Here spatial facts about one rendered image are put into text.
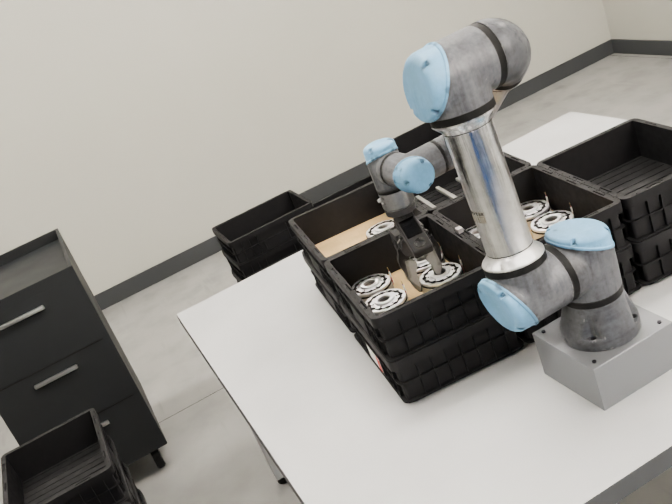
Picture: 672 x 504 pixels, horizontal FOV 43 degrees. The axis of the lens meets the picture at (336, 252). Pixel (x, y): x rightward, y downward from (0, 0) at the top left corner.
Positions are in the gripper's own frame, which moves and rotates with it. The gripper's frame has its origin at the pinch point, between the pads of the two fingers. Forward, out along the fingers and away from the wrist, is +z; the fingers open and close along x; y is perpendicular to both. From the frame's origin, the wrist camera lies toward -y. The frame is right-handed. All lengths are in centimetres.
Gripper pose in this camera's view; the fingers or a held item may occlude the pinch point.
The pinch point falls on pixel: (429, 283)
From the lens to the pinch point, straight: 198.7
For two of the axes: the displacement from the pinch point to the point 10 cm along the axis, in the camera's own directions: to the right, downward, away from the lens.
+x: -9.1, 4.0, -0.9
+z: 3.4, 8.6, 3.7
